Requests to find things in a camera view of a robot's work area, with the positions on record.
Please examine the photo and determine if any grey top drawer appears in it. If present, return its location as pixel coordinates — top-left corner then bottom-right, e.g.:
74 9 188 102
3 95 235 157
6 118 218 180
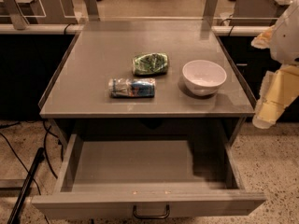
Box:
32 134 265 219

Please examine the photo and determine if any grey drawer cabinet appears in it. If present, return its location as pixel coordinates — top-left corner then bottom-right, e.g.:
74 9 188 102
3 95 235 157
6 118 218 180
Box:
37 20 260 147

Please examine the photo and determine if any white ceramic bowl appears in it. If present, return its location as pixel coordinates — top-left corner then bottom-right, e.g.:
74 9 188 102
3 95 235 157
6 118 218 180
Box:
182 60 227 96

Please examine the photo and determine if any green snack bag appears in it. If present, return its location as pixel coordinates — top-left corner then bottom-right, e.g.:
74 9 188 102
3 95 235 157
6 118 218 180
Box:
133 53 169 76

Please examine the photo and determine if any blue clear snack bag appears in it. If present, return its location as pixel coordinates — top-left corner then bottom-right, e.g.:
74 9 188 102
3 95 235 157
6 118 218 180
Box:
108 78 156 98

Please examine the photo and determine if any black metal bar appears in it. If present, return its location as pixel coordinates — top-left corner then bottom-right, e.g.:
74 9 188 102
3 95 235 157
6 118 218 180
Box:
7 147 44 224

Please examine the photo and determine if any grey right post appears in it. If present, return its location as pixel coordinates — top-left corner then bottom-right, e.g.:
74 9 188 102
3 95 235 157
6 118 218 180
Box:
203 0 218 25

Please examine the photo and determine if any grey post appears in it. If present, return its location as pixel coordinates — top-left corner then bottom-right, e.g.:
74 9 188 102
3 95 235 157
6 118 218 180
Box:
3 0 28 30
203 0 218 25
84 0 99 21

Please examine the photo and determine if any black top drawer handle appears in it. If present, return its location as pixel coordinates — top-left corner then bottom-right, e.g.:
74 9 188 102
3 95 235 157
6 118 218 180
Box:
133 204 170 219

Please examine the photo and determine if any grey middle post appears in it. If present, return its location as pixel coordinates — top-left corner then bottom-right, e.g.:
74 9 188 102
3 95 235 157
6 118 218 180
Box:
84 0 99 21

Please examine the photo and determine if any black floor cable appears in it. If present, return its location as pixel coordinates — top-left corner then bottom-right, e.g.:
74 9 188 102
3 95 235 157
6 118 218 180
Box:
0 120 64 224

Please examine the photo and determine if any white horizontal rail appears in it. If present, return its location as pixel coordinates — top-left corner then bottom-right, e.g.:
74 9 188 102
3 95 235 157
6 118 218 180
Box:
0 24 268 36

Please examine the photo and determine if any grey left post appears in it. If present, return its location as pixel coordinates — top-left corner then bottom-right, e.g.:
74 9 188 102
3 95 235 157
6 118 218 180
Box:
3 0 28 30

